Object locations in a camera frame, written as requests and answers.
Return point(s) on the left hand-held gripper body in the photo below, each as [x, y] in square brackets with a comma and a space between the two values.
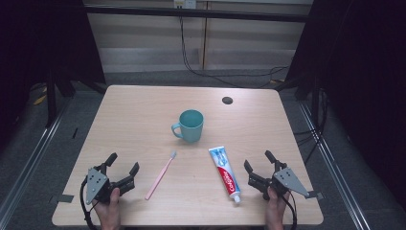
[95, 185]

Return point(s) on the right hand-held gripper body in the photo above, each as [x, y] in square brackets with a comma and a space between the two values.
[288, 180]

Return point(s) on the pink toothbrush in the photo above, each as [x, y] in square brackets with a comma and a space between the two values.
[159, 177]

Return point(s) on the white blue toothpaste tube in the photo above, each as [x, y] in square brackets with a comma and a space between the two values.
[226, 174]

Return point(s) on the teal cup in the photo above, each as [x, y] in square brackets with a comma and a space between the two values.
[191, 127]

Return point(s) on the person's left hand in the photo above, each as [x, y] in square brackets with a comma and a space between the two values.
[110, 214]

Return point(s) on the person's right hand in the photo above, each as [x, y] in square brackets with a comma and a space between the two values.
[275, 211]

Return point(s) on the grey tape strip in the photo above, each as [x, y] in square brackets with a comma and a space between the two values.
[316, 195]
[65, 198]

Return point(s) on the black metal stand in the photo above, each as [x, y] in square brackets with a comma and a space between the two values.
[51, 99]

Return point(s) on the yellow floor scrap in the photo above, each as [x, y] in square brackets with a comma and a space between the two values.
[40, 100]

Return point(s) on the black curtain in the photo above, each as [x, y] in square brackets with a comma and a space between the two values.
[360, 80]
[41, 48]

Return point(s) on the dark long desk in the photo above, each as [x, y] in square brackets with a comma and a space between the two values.
[191, 13]

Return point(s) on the metal floor rail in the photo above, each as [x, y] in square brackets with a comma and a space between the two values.
[335, 172]
[28, 166]

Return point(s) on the white wall socket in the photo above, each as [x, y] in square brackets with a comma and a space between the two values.
[185, 3]

